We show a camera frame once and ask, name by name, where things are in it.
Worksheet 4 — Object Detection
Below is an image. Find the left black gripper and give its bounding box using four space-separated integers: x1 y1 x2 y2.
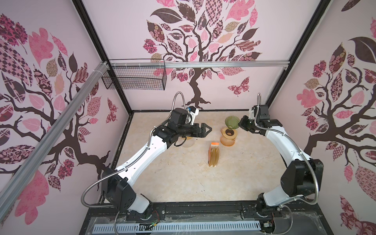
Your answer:
177 122 212 138

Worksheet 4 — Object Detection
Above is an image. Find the green glass dripper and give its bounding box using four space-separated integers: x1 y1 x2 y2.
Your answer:
225 116 240 130

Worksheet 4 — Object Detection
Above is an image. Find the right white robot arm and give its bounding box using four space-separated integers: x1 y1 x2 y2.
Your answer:
240 105 324 209

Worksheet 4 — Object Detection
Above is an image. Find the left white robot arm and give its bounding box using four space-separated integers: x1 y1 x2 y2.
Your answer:
101 106 212 213

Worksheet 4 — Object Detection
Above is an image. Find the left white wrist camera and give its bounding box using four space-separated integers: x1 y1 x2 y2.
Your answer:
188 106 199 125

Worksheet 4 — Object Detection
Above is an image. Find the clear glass carafe brown handle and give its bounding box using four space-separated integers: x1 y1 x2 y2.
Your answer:
183 137 196 147

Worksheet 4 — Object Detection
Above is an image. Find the right metal conduit cable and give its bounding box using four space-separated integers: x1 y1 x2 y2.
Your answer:
254 92 320 235

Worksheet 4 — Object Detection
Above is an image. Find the metal conduit cable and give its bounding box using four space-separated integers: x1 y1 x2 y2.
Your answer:
254 92 320 235
80 91 189 235

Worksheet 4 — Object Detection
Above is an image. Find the back aluminium rail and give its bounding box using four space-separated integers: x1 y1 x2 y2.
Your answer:
110 60 290 69

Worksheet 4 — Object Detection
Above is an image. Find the aluminium rail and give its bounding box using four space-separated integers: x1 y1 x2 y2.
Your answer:
1 61 109 219
110 60 290 69

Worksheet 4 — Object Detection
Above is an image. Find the black wire basket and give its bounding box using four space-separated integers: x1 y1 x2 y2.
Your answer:
102 59 167 91

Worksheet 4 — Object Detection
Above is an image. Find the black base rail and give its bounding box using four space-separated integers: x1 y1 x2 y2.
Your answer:
79 199 306 235

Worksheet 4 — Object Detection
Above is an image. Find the left metal conduit cable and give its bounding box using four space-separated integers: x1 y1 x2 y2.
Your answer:
80 91 189 235

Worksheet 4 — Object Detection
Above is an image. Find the white slotted cable duct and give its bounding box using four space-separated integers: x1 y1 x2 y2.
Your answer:
92 221 261 235

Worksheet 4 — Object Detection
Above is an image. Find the left aluminium rail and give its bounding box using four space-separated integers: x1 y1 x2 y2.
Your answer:
1 61 109 219

